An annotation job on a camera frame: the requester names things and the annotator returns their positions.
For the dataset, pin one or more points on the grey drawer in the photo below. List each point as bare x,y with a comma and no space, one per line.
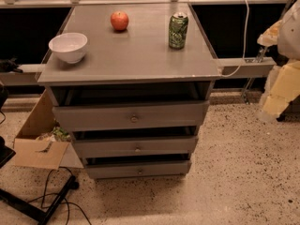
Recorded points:
108,148
130,116
138,169

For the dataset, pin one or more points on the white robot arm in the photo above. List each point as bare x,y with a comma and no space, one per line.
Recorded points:
285,88

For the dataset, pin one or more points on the grey drawer cabinet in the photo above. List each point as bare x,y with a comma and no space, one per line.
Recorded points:
134,67

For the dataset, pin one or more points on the grey bottom drawer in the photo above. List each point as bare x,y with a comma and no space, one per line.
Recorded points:
138,169

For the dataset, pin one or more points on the grey top drawer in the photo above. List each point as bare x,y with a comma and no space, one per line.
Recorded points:
130,116

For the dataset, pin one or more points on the green soda can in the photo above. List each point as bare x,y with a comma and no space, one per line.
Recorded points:
178,28

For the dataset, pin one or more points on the red apple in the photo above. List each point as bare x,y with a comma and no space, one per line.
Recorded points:
119,20

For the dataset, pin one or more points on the white bowl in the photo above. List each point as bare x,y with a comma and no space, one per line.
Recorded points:
69,47

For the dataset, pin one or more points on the cardboard box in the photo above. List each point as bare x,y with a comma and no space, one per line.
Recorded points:
36,146

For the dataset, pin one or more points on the black object at left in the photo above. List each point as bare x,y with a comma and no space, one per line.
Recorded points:
9,65

